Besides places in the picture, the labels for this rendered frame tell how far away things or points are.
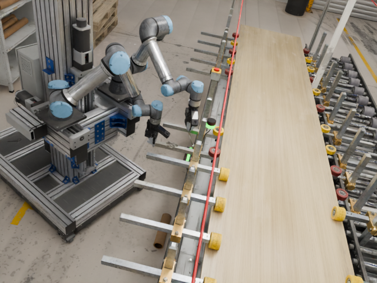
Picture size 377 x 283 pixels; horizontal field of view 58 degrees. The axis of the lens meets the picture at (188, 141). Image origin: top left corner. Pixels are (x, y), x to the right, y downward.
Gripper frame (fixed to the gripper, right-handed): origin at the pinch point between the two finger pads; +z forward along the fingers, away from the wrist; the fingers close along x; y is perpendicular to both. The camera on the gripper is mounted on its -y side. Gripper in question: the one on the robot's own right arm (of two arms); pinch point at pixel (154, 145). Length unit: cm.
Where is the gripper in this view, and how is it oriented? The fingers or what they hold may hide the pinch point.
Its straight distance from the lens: 242.0
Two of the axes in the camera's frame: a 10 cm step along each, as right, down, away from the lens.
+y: -9.7, -2.4, 0.3
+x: -1.7, 6.0, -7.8
